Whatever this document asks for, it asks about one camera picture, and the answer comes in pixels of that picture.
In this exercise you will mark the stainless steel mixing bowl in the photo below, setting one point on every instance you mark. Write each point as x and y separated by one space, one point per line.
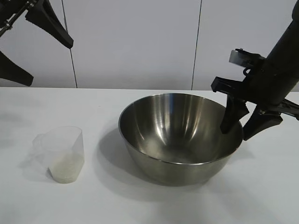
163 130

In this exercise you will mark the clear plastic measuring cup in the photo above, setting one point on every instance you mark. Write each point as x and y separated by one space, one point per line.
70 144

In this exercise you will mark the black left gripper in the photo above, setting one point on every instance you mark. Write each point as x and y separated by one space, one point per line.
9 22

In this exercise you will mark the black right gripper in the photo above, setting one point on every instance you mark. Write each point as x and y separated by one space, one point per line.
266 86

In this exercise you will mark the white rice grains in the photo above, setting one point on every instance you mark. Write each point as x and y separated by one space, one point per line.
65 168

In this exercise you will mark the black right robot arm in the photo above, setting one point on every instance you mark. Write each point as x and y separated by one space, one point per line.
285 42

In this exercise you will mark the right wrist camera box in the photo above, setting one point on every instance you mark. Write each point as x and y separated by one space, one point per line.
238 58

